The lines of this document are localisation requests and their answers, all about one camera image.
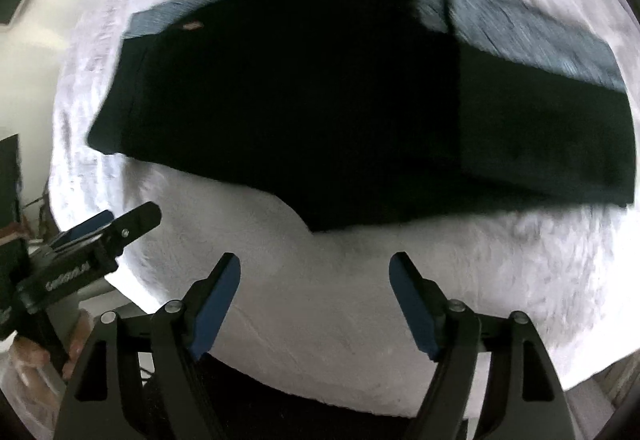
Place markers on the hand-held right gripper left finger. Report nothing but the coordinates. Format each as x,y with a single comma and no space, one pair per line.
212,310

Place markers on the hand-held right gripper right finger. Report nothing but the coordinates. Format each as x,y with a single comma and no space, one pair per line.
415,310

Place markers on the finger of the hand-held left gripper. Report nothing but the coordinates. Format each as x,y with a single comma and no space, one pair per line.
85,227
140,217

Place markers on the black pants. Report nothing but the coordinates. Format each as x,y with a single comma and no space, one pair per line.
300,120

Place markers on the person's left hand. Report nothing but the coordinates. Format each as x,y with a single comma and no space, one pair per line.
30,362

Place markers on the white plush blanket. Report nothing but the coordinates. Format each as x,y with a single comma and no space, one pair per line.
325,310

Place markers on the blue floral cloth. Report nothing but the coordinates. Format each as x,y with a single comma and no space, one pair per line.
525,30

